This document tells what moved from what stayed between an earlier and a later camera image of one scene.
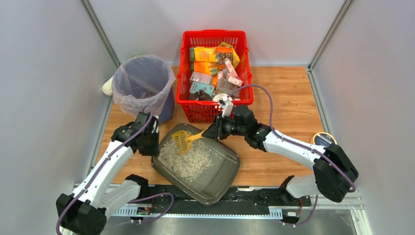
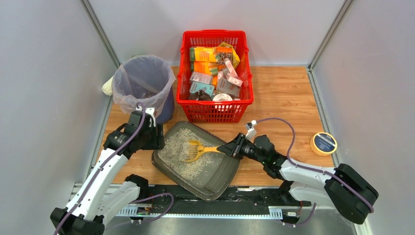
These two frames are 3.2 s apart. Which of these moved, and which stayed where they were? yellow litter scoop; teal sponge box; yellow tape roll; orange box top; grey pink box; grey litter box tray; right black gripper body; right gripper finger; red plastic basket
Moved: yellow litter scoop; right black gripper body; right gripper finger
Stayed: red plastic basket; yellow tape roll; grey litter box tray; orange box top; grey pink box; teal sponge box
